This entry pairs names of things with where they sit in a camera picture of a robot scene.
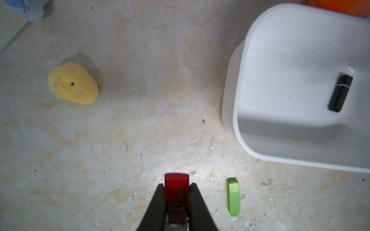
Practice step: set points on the dark red swivel usb drive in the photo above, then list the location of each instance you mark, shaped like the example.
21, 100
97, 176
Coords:
176, 187

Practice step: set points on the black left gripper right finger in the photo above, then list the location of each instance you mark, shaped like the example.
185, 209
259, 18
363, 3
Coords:
200, 218

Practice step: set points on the orange tiger toy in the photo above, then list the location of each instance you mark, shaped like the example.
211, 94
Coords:
358, 8

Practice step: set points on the green usb drive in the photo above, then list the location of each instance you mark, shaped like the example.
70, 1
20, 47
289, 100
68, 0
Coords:
233, 197

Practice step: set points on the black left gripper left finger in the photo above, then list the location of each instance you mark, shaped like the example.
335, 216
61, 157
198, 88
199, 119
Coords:
154, 217

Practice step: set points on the white storage box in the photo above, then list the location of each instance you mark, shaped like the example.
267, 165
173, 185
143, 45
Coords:
280, 80

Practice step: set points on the yellow chick toy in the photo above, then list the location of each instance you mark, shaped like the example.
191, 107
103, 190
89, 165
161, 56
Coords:
71, 82

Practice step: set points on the light blue drawer cabinet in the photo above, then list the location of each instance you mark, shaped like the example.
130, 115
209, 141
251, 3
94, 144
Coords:
16, 14

